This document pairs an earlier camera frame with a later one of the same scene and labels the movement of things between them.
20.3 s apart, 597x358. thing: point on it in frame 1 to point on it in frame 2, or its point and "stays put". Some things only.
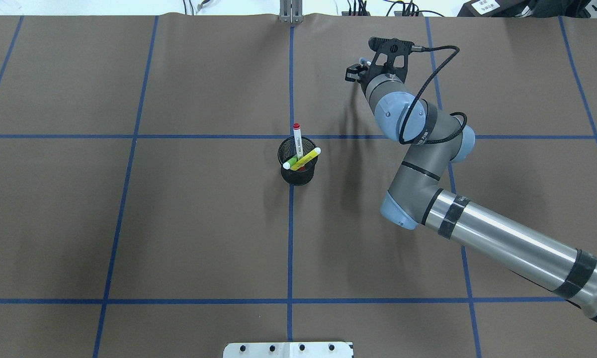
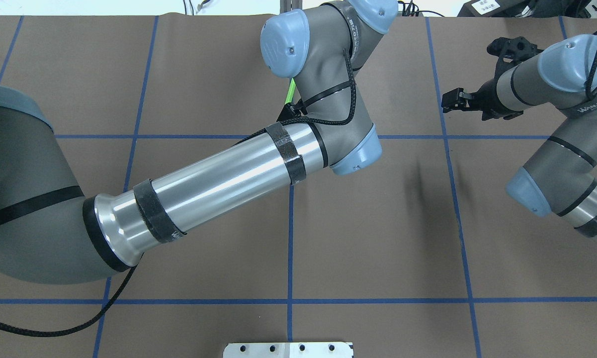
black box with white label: (491, 8) stays put
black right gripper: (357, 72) to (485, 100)
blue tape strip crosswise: (275, 135) stays put
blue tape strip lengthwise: (291, 196) stays put
